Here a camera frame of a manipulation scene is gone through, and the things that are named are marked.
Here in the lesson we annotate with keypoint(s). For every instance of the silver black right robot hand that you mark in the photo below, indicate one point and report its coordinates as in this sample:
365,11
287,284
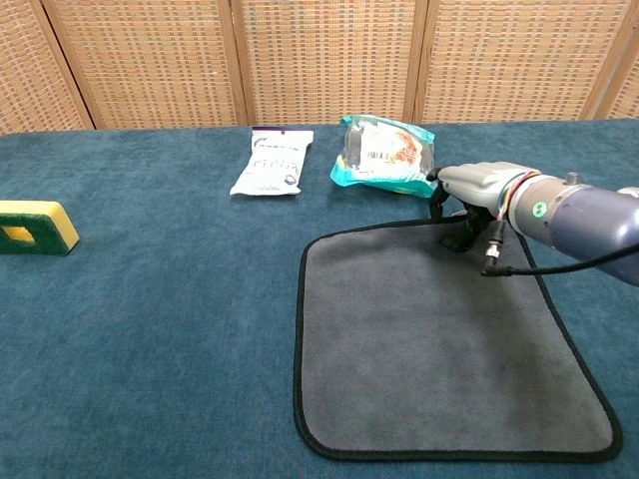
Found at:
479,184

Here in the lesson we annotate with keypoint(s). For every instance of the grey and green cloth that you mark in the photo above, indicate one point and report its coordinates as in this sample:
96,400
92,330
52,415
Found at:
424,349

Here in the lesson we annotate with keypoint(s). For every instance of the teal snack bag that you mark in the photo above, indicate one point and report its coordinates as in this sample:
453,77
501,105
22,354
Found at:
379,154

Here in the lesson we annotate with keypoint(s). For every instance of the woven folding screen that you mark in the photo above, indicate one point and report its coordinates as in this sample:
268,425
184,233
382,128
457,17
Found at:
319,60

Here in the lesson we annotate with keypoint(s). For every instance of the white wipes packet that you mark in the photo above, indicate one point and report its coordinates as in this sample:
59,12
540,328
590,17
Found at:
272,167

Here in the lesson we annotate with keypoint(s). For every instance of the blue table cover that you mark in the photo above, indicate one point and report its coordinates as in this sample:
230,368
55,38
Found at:
150,324

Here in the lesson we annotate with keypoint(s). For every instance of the yellow green sponge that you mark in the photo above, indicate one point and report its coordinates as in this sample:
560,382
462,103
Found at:
45,234

